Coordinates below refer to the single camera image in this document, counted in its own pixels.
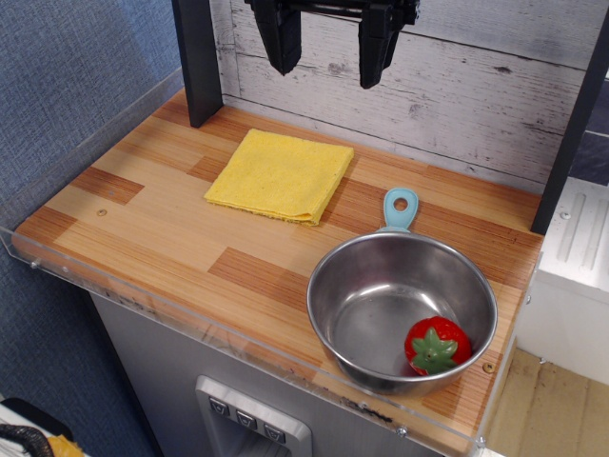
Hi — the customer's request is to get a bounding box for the yellow object bottom corner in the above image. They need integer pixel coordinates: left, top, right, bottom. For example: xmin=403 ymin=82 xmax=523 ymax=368
xmin=48 ymin=435 xmax=86 ymax=457

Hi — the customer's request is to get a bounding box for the clear acrylic guard rail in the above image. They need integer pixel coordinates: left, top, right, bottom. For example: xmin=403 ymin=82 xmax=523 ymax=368
xmin=1 ymin=89 xmax=541 ymax=455

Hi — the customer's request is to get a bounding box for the black braided hose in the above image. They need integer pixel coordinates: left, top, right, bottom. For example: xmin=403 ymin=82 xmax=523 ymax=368
xmin=0 ymin=423 xmax=54 ymax=457

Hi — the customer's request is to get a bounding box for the silver bowl with blue handle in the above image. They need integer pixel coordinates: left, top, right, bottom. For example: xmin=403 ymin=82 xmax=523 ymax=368
xmin=306 ymin=189 xmax=498 ymax=396

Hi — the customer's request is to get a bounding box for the red toy strawberry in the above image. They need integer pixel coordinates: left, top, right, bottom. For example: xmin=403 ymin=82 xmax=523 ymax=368
xmin=404 ymin=316 xmax=472 ymax=376

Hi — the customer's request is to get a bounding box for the grey toy fridge cabinet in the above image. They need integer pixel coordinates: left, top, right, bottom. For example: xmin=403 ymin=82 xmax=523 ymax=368
xmin=92 ymin=295 xmax=435 ymax=456

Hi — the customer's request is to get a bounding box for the dark grey left post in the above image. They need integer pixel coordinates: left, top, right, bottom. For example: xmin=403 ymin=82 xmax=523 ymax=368
xmin=171 ymin=0 xmax=224 ymax=128

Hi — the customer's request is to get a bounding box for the white toy sink unit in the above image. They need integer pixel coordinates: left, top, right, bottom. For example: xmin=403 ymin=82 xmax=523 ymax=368
xmin=515 ymin=178 xmax=608 ymax=384

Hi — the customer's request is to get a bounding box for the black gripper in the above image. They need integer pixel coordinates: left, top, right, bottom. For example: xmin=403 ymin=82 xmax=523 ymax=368
xmin=250 ymin=0 xmax=420 ymax=89

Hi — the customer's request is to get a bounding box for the dark grey right post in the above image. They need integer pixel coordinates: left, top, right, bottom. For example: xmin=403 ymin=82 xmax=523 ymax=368
xmin=530 ymin=13 xmax=608 ymax=235

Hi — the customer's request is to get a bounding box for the dark grey post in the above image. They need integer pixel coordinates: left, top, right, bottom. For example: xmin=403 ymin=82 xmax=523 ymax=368
xmin=171 ymin=0 xmax=224 ymax=128
xmin=530 ymin=13 xmax=608 ymax=235

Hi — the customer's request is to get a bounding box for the silver dispenser button panel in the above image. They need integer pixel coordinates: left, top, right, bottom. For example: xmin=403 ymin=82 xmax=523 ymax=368
xmin=195 ymin=375 xmax=313 ymax=456

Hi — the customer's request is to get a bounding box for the yellow towel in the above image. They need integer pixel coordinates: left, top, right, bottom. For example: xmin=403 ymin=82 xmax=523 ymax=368
xmin=205 ymin=129 xmax=354 ymax=226

